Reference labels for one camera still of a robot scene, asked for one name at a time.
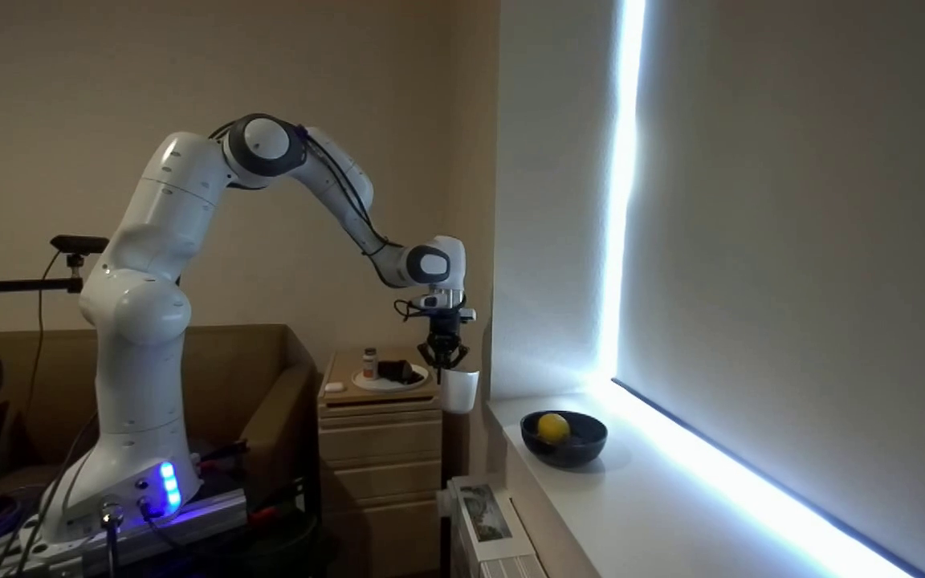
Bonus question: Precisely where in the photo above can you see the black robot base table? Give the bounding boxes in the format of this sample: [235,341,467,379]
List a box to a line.
[0,464,319,578]

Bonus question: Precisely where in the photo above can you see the tan leather armchair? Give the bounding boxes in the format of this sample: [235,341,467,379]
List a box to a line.
[0,323,315,540]

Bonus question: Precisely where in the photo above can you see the white round plate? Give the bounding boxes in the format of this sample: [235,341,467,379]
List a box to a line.
[354,362,431,391]

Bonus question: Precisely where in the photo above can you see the yellow lemon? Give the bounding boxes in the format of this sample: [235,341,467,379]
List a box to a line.
[538,413,571,445]

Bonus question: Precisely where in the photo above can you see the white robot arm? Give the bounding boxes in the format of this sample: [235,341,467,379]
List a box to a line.
[46,114,476,533]

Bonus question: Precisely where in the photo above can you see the wooden nightstand dresser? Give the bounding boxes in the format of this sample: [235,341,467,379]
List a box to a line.
[315,346,442,578]

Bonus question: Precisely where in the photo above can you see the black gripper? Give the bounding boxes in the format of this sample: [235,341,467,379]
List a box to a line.
[422,314,470,376]

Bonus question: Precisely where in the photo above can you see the black object on plate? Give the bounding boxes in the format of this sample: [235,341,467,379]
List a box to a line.
[377,359,425,385]

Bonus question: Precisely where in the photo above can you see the black camera on stand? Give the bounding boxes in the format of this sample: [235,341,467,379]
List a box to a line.
[53,235,107,271]

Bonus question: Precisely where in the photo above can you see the white window sill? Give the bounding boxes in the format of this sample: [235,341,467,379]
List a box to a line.
[487,385,910,578]

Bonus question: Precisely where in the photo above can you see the white roller blind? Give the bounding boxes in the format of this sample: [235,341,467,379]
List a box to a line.
[492,0,925,571]

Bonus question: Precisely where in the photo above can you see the orange pill bottle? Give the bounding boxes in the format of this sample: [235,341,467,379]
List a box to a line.
[363,346,377,376]

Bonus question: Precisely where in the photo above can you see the white wall heater unit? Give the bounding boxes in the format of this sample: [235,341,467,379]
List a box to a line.
[446,474,546,578]

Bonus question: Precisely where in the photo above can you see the white ceramic mug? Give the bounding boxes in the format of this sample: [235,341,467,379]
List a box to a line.
[441,369,478,413]

